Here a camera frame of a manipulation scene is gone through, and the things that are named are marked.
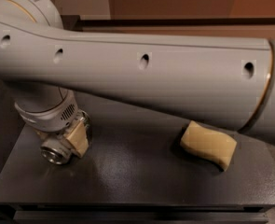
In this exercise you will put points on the yellow sponge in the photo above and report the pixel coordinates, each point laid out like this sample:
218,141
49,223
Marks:
208,144

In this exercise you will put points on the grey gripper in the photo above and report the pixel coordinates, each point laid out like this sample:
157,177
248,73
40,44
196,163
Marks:
51,119

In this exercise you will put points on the silver green 7up can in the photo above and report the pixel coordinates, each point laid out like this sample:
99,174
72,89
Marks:
55,147

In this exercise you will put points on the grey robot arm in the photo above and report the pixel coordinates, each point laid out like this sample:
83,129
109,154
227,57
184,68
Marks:
227,82

